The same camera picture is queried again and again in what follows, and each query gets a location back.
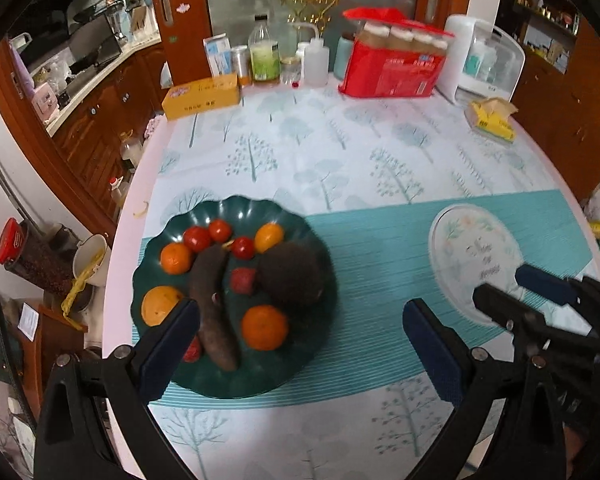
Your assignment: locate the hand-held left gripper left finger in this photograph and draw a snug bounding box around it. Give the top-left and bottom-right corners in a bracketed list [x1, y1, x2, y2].
[34, 297, 201, 480]

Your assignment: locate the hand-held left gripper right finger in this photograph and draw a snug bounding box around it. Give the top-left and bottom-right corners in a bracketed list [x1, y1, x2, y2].
[402, 297, 568, 480]

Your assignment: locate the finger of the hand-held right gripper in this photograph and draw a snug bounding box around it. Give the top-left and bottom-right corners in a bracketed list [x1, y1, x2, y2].
[472, 282, 600, 361]
[515, 264, 600, 341]

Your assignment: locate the white patterned plate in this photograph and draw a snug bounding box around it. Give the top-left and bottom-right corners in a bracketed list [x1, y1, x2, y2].
[428, 203, 528, 328]

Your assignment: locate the brown overripe banana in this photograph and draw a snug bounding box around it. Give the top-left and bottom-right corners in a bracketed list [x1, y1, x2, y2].
[187, 245, 242, 372]

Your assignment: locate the small orange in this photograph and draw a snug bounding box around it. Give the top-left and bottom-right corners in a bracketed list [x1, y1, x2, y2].
[160, 242, 195, 275]

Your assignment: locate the dark green wavy plate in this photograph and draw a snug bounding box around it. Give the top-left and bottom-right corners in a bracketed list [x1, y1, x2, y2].
[131, 195, 340, 401]

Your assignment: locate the dark brown round fruit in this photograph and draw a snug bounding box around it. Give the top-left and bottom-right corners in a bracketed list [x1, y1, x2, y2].
[256, 241, 327, 309]

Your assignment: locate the long yellow peel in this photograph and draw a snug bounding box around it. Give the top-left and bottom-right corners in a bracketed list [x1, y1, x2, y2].
[61, 247, 106, 318]

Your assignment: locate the white pot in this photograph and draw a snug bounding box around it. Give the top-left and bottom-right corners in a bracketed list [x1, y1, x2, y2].
[72, 234, 110, 288]

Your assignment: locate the white paper card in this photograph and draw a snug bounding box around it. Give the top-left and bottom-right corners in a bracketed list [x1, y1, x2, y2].
[19, 302, 41, 341]

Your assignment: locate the oil bottle with red cap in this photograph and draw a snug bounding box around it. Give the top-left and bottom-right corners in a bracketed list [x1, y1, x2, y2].
[109, 176, 131, 208]

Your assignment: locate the red-lid clear container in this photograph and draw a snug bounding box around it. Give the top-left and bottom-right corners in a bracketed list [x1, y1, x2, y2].
[0, 217, 76, 296]

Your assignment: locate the yellow tissue pack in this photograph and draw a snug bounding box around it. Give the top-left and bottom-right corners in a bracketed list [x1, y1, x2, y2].
[465, 97, 520, 145]

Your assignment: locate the wooden shelf cabinet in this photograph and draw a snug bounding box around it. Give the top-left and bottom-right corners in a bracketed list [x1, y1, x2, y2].
[510, 10, 600, 201]

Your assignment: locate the oil bottle with yellow cap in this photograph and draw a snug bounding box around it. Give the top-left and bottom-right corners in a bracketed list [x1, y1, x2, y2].
[120, 131, 143, 171]

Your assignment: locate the white countertop appliance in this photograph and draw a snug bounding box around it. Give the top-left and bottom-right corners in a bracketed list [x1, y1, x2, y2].
[437, 14, 526, 106]

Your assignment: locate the wooden kitchen cabinet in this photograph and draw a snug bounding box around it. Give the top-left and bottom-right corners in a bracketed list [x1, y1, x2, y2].
[0, 42, 173, 223]

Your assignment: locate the yellow rectangular box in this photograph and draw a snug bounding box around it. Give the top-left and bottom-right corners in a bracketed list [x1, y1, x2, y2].
[161, 73, 242, 121]

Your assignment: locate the red package of bottles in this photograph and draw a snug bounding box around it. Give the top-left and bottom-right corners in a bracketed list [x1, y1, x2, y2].
[337, 7, 455, 98]

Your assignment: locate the pink box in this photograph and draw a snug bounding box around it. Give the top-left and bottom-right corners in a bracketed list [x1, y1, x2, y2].
[31, 85, 60, 122]

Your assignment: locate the metal can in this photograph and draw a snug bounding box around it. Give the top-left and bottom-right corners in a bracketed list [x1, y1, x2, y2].
[230, 45, 252, 86]

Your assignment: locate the blue and white carton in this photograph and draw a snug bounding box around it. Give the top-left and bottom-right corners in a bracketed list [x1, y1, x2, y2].
[203, 35, 233, 79]

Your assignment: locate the teal canister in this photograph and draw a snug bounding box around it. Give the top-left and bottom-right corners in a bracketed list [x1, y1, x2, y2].
[334, 32, 357, 81]

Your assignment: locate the small glass jar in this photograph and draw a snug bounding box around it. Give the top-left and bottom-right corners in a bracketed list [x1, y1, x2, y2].
[281, 56, 302, 84]

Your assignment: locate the glass bottle with green label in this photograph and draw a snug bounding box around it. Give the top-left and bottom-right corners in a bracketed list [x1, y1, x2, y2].
[248, 16, 282, 86]

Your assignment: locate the white squeeze bottle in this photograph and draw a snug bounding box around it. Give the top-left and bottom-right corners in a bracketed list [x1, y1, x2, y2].
[289, 21, 329, 87]

